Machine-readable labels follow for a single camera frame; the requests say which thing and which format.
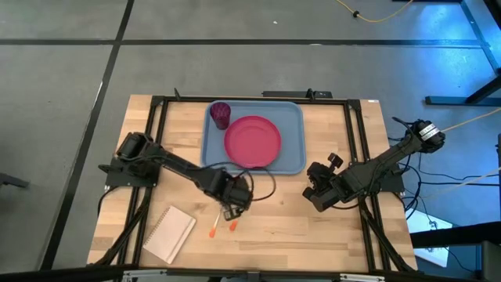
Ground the pink round plate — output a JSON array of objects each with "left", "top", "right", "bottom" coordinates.
[{"left": 223, "top": 114, "right": 283, "bottom": 170}]

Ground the white floor sheet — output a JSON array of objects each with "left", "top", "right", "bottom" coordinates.
[{"left": 405, "top": 209, "right": 455, "bottom": 268}]

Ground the black floor cable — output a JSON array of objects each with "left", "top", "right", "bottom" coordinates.
[{"left": 414, "top": 148, "right": 501, "bottom": 179}]

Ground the black stand leg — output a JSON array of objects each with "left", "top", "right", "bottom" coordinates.
[{"left": 425, "top": 0, "right": 501, "bottom": 107}]

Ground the grey box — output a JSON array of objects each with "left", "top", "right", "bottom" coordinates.
[{"left": 480, "top": 240, "right": 501, "bottom": 282}]

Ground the dark red ribbed cup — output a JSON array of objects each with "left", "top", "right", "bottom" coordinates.
[{"left": 209, "top": 101, "right": 232, "bottom": 131}]

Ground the beige floor cable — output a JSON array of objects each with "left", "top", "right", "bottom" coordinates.
[{"left": 430, "top": 166, "right": 501, "bottom": 195}]

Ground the yellow cable with plug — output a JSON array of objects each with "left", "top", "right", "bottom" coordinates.
[{"left": 441, "top": 108, "right": 501, "bottom": 133}]

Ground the blue floor cable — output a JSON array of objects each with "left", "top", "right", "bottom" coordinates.
[{"left": 402, "top": 156, "right": 501, "bottom": 220}]

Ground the grey floor object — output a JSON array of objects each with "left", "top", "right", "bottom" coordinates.
[{"left": 0, "top": 172, "right": 31, "bottom": 190}]

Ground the black aluminium table frame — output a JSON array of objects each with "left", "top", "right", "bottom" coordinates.
[{"left": 88, "top": 88, "right": 418, "bottom": 275}]

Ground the blue plastic tray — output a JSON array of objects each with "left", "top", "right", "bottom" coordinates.
[{"left": 200, "top": 99, "right": 307, "bottom": 175}]

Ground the yellow cable with black knot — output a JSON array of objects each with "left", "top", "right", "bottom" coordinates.
[{"left": 334, "top": 0, "right": 414, "bottom": 24}]

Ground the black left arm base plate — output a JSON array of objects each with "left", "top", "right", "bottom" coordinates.
[{"left": 97, "top": 156, "right": 161, "bottom": 188}]

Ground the dark floor beam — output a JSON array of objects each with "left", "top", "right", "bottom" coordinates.
[{"left": 409, "top": 221, "right": 501, "bottom": 248}]

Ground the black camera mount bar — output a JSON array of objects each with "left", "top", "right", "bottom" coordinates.
[{"left": 261, "top": 89, "right": 333, "bottom": 99}]

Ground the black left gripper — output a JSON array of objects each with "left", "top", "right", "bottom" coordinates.
[{"left": 217, "top": 175, "right": 254, "bottom": 222}]

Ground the black foreground beam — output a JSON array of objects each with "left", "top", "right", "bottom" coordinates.
[{"left": 0, "top": 264, "right": 501, "bottom": 282}]

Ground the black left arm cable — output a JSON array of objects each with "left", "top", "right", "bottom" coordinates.
[{"left": 201, "top": 161, "right": 278, "bottom": 202}]

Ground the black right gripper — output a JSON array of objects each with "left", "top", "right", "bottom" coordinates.
[{"left": 301, "top": 152, "right": 354, "bottom": 213}]

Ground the metal spoon orange handle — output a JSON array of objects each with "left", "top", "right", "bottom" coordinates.
[{"left": 208, "top": 211, "right": 222, "bottom": 239}]

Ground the beige spiral notebook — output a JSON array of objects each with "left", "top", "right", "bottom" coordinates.
[{"left": 142, "top": 205, "right": 197, "bottom": 265}]

